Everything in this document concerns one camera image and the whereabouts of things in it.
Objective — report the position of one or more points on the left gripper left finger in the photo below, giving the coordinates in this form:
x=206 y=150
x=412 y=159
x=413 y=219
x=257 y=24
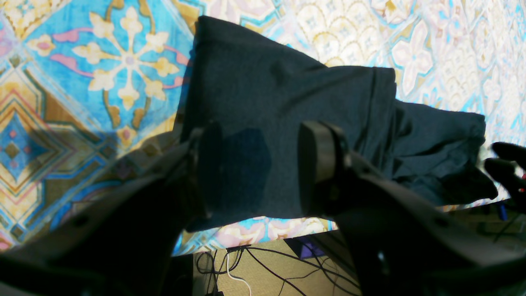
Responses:
x=121 y=244

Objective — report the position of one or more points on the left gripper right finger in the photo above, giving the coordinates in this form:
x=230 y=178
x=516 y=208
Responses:
x=400 y=244

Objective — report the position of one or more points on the black t-shirt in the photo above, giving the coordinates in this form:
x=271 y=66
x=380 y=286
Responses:
x=283 y=116

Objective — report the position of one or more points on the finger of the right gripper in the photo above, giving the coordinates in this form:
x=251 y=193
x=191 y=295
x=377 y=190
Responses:
x=502 y=170

